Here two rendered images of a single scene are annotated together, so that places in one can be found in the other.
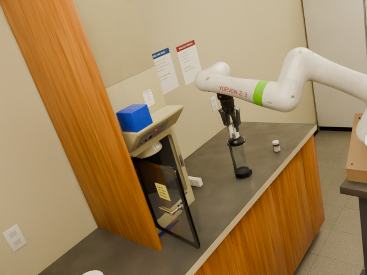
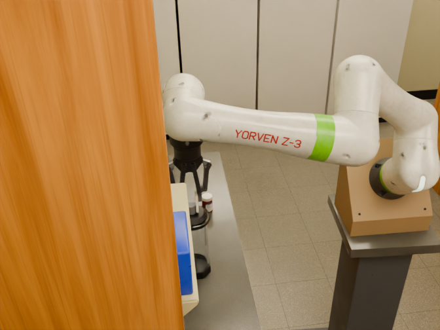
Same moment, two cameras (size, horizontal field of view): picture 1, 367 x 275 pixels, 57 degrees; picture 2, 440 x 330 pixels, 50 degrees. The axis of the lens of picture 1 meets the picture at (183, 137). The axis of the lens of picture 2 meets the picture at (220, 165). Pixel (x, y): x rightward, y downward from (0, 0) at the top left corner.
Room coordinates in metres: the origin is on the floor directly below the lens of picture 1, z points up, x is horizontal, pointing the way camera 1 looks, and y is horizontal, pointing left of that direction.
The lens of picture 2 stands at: (1.00, 0.55, 2.08)
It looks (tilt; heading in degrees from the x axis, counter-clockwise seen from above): 33 degrees down; 308
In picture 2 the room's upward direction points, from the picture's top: 2 degrees counter-clockwise
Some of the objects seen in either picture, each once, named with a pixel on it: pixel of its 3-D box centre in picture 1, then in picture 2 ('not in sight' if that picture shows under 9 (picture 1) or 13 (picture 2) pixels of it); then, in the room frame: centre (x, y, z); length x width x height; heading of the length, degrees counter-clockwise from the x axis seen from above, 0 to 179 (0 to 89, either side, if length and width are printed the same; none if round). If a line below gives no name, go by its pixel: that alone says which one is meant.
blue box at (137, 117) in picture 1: (134, 118); (158, 255); (1.42, 0.18, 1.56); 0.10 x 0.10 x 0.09; 44
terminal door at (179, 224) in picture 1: (165, 202); not in sight; (1.29, 0.15, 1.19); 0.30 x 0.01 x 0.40; 37
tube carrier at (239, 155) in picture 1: (239, 156); (194, 241); (1.76, -0.28, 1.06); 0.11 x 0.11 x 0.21
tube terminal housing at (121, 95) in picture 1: (138, 150); not in sight; (1.62, 0.24, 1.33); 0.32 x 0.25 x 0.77; 134
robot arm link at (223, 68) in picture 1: (220, 75); (183, 101); (1.76, -0.28, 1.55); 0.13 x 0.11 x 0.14; 131
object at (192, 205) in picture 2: (235, 138); (191, 212); (1.76, -0.28, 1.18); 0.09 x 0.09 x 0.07
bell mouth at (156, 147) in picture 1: (143, 145); not in sight; (1.61, 0.20, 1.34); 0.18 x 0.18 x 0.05
